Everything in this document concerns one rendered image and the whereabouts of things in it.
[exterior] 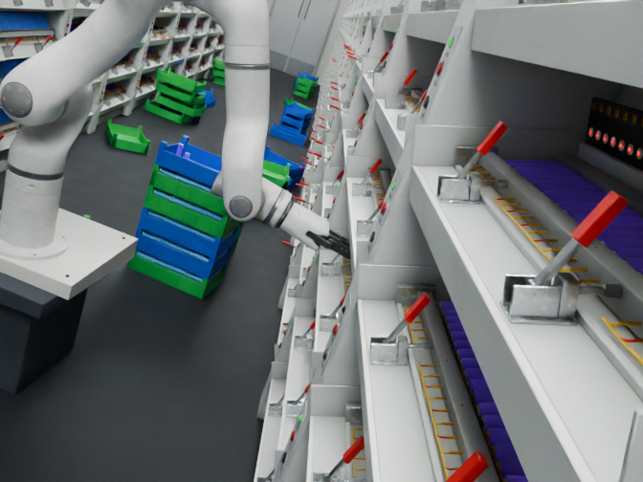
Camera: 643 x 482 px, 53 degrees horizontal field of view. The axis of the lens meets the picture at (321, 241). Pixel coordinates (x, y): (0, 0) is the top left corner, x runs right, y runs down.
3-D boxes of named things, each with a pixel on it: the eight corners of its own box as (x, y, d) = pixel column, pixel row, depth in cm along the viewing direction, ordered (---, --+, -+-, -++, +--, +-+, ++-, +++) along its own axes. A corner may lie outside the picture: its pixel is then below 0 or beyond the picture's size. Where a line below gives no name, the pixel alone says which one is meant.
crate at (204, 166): (154, 163, 216) (160, 141, 214) (179, 155, 235) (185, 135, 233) (234, 196, 213) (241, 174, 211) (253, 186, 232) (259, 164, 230)
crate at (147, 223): (137, 227, 224) (143, 206, 221) (163, 214, 243) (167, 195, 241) (214, 259, 221) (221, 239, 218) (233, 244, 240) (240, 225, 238)
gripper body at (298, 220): (274, 217, 144) (317, 242, 146) (270, 231, 135) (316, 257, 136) (291, 189, 142) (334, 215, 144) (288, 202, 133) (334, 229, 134)
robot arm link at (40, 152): (-6, 165, 141) (7, 58, 132) (45, 148, 158) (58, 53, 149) (44, 185, 140) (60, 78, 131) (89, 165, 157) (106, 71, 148)
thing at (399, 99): (401, 182, 90) (409, 81, 86) (374, 119, 148) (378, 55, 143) (545, 186, 90) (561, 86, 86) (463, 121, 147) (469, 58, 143)
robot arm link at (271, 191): (279, 195, 132) (283, 184, 141) (223, 163, 130) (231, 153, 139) (259, 229, 135) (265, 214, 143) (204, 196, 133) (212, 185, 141)
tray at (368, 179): (353, 300, 96) (358, 211, 92) (345, 195, 154) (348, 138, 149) (488, 304, 96) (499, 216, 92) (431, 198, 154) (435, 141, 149)
